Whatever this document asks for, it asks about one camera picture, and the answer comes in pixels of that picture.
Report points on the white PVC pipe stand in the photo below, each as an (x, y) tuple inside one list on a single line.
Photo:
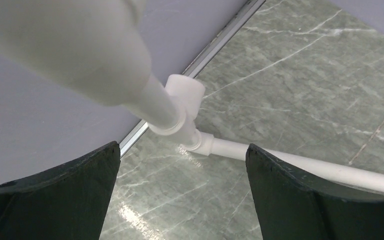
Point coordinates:
[(93, 48)]

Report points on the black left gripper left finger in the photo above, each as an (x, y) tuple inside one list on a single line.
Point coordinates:
[(66, 202)]

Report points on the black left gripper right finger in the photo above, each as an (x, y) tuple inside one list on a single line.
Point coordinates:
[(293, 204)]

